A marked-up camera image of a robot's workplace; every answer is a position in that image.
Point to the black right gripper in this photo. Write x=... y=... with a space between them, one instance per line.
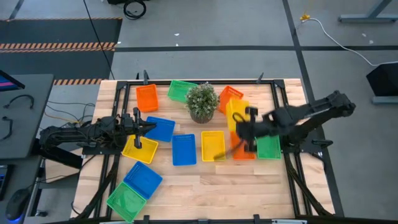
x=261 y=127

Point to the blue plastic basket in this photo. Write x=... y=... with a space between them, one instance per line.
x=184 y=149
x=143 y=179
x=161 y=129

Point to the black computer mouse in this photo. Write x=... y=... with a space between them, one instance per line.
x=17 y=203

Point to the grey desk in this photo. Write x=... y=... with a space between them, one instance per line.
x=28 y=133

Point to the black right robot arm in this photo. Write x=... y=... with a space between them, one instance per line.
x=326 y=105

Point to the black box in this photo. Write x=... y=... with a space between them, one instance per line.
x=384 y=81

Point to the black hazard striped floor mat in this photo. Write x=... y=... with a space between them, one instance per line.
x=46 y=65

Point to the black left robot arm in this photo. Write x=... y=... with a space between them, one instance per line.
x=77 y=132

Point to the computer monitor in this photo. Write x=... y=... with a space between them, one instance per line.
x=7 y=82

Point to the green plastic basket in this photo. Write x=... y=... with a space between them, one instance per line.
x=126 y=202
x=180 y=91
x=269 y=147

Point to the orange plastic basket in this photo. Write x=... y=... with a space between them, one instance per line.
x=245 y=156
x=233 y=93
x=147 y=98

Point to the grey table leg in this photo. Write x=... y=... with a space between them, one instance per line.
x=367 y=18

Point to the black curved band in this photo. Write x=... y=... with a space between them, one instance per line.
x=21 y=96

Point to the black aluminium table frame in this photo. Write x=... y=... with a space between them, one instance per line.
x=124 y=96

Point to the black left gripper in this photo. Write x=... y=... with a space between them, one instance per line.
x=137 y=140

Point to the yellow plastic basket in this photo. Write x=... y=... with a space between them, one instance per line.
x=236 y=107
x=141 y=152
x=213 y=144

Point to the grey stand base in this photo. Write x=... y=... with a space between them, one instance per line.
x=385 y=100

